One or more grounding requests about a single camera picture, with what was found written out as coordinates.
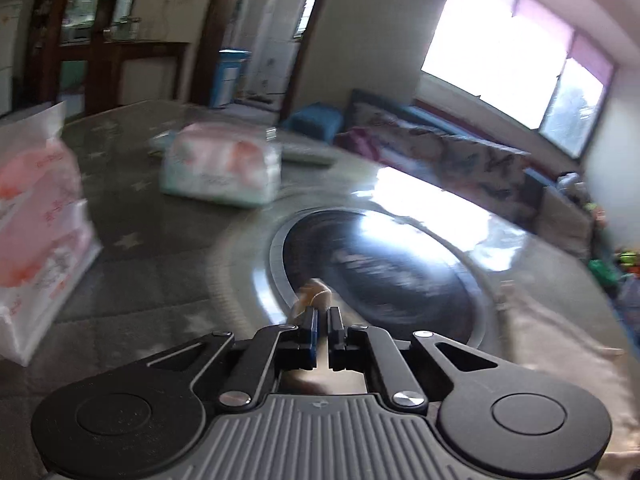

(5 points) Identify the cream fleece sweater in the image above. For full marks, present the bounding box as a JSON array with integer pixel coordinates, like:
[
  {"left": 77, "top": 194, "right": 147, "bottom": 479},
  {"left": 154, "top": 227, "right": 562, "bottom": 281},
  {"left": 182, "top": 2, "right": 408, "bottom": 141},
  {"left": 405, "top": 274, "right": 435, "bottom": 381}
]
[{"left": 280, "top": 278, "right": 639, "bottom": 479}]

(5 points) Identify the black round induction cooktop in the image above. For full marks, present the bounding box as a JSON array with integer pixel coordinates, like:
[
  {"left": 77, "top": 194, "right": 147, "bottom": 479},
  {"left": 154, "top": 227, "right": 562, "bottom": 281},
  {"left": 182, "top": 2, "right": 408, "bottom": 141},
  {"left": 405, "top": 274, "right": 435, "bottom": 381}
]
[{"left": 269, "top": 208, "right": 490, "bottom": 347}]

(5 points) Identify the tissue pack on table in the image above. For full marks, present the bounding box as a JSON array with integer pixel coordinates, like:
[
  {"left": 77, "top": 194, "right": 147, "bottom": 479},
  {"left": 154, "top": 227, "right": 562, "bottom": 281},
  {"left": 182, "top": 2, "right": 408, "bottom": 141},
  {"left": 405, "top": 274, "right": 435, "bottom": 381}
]
[{"left": 153, "top": 122, "right": 281, "bottom": 208}]

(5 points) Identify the grey remote control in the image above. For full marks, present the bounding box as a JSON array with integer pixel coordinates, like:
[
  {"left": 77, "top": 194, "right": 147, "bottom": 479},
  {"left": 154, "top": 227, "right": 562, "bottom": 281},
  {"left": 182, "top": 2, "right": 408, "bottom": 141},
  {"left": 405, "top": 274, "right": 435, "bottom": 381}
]
[{"left": 281, "top": 142, "right": 336, "bottom": 167}]

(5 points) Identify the square butterfly pillow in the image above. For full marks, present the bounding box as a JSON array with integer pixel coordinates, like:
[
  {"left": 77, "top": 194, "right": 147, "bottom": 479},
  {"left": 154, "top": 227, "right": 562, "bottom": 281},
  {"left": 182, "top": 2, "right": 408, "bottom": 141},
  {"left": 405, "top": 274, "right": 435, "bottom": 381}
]
[{"left": 437, "top": 134, "right": 530, "bottom": 223}]

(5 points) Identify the long butterfly pillow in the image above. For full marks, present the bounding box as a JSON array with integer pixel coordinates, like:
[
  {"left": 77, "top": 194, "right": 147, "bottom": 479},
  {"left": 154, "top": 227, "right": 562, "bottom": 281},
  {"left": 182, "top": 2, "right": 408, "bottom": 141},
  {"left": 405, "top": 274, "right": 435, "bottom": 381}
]
[{"left": 349, "top": 103, "right": 446, "bottom": 183}]

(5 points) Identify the magenta cloth on sofa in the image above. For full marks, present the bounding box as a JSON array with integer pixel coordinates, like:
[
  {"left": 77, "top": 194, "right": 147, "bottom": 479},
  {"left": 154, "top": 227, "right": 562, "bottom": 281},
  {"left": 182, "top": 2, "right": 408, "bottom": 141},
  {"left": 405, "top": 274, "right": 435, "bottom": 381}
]
[{"left": 333, "top": 127, "right": 382, "bottom": 162}]

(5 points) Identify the grey plain cushion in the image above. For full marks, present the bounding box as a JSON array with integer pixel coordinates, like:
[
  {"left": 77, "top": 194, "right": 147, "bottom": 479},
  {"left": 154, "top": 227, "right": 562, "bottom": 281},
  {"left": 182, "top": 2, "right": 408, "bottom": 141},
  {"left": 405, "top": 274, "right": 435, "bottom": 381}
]
[{"left": 535, "top": 186, "right": 593, "bottom": 261}]

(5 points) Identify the blue corner sofa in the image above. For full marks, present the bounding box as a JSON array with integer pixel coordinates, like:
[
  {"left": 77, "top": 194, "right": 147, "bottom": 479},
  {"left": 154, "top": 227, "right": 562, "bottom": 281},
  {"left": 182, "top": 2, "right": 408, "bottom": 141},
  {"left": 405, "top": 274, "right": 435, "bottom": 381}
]
[{"left": 282, "top": 88, "right": 640, "bottom": 340}]

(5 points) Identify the green plastic bowl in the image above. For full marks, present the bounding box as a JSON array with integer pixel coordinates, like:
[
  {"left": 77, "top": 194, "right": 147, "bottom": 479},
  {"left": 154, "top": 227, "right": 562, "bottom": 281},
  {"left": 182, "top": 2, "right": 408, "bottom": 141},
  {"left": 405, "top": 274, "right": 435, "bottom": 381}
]
[{"left": 587, "top": 259, "right": 620, "bottom": 288}]

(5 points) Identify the clear plastic storage box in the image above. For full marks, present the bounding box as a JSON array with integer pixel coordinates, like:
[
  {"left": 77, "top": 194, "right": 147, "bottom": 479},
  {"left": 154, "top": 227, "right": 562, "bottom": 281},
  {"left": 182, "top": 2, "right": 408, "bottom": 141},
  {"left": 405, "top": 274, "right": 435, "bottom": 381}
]
[{"left": 616, "top": 275, "right": 640, "bottom": 332}]

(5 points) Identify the large pink tissue bag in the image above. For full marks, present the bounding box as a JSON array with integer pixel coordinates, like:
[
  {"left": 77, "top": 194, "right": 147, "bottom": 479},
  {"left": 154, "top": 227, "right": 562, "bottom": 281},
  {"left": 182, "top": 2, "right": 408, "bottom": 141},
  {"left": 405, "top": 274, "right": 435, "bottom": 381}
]
[{"left": 0, "top": 103, "right": 101, "bottom": 366}]

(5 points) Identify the panda plush toy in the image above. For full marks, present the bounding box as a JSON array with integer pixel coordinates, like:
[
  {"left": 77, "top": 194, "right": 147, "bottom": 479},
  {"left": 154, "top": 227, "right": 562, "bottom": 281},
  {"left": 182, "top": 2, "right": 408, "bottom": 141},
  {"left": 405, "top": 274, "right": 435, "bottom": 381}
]
[{"left": 556, "top": 172, "right": 588, "bottom": 202}]

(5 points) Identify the small plush toys group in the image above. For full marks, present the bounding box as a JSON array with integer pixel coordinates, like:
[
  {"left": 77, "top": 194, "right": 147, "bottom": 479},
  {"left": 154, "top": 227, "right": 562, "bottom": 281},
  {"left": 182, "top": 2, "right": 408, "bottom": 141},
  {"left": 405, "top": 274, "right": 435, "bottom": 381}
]
[{"left": 615, "top": 248, "right": 640, "bottom": 275}]

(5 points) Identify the blue small cabinet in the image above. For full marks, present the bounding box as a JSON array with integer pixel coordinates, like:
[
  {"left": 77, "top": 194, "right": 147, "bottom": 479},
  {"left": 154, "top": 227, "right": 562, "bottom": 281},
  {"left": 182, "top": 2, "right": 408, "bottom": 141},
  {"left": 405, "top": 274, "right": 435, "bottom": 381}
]
[{"left": 208, "top": 49, "right": 250, "bottom": 110}]

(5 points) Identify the dark wooden shelf cabinet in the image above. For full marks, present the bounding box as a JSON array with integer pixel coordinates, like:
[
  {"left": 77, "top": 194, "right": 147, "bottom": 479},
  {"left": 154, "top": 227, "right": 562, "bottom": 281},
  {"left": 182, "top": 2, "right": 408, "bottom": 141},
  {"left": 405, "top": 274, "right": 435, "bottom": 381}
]
[{"left": 18, "top": 0, "right": 186, "bottom": 115}]

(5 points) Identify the window with frame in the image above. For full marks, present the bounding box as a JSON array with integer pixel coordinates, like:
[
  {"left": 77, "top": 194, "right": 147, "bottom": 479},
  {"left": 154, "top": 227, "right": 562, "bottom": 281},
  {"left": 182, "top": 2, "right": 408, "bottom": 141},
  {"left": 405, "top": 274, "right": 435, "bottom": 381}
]
[{"left": 422, "top": 0, "right": 615, "bottom": 159}]

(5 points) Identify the dark wooden door frame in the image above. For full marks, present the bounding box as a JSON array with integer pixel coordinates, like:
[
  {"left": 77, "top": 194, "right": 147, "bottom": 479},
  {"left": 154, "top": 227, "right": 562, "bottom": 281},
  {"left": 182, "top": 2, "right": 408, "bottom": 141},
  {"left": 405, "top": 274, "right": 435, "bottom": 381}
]
[{"left": 188, "top": 0, "right": 323, "bottom": 125}]

